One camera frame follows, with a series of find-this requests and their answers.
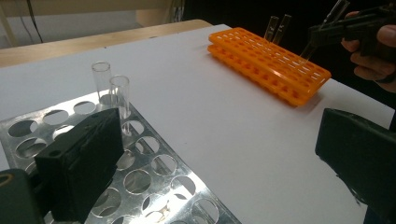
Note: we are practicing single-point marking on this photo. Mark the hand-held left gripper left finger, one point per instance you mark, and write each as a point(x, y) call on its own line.
point(81, 168)

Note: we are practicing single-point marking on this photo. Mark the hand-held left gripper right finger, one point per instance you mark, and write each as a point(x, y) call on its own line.
point(361, 155)

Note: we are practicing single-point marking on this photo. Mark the orange test tube rack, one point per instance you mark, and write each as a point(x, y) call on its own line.
point(264, 62)

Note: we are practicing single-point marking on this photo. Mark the metal test tube rack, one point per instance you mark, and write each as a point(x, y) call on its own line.
point(149, 174)

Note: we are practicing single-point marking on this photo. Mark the wooden table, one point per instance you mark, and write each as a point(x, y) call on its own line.
point(93, 43)

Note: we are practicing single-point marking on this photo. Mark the white board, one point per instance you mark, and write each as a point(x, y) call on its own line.
point(218, 124)

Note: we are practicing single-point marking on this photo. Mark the beige wooden desk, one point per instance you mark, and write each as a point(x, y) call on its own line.
point(93, 6)

